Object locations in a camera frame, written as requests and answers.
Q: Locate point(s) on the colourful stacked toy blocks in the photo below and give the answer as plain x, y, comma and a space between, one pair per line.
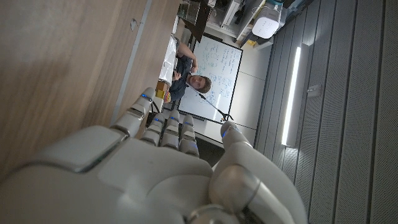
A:
161, 90

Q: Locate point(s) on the clear plastic sheet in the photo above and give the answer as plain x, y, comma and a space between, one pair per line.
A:
168, 62

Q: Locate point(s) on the black computer monitor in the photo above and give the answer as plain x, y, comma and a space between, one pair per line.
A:
199, 18

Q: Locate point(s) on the whiteboard with black frame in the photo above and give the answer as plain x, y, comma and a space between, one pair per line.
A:
222, 59

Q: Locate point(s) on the thin black stick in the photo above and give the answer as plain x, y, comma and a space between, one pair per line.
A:
210, 104

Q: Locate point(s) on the seated person in dark shirt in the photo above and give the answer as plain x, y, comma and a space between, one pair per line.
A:
183, 71

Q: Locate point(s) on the white rounded appliance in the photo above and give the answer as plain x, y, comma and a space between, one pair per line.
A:
265, 25

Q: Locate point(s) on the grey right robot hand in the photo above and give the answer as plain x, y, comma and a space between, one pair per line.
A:
140, 174

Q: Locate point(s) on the long ceiling light strip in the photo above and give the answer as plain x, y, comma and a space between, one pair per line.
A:
291, 93

